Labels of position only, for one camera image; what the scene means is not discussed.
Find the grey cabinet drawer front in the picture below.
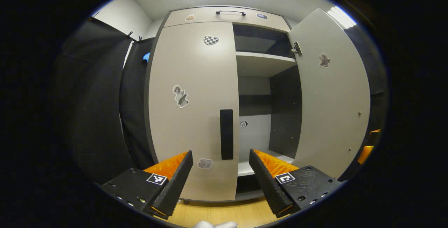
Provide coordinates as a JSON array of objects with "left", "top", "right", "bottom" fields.
[{"left": 164, "top": 7, "right": 291, "bottom": 33}]

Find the black door handle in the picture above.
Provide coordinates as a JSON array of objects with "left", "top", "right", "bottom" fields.
[{"left": 220, "top": 109, "right": 234, "bottom": 160}]

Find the small ceiling light panel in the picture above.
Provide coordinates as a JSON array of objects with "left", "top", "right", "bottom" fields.
[{"left": 327, "top": 6, "right": 357, "bottom": 29}]

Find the black backdrop cloth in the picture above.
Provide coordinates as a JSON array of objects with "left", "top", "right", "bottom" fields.
[{"left": 52, "top": 16, "right": 388, "bottom": 186}]

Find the grey thin cabinet shelf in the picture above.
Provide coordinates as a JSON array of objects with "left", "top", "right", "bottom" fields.
[{"left": 237, "top": 150, "right": 294, "bottom": 177}]

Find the grey cabinet door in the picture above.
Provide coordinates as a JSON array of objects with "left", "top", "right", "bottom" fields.
[
  {"left": 148, "top": 22, "right": 240, "bottom": 201},
  {"left": 287, "top": 8, "right": 371, "bottom": 180}
]

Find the grey thick cabinet shelf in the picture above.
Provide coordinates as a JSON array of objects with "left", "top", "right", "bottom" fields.
[{"left": 236, "top": 51, "right": 297, "bottom": 78}]

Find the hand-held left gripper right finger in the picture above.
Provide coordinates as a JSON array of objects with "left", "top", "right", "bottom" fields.
[{"left": 248, "top": 149, "right": 348, "bottom": 219}]

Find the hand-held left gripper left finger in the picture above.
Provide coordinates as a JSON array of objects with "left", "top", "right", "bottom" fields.
[{"left": 100, "top": 150, "right": 194, "bottom": 220}]

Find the grey double-door shoe cabinet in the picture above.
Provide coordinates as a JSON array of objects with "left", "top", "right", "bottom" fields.
[{"left": 144, "top": 5, "right": 371, "bottom": 205}]

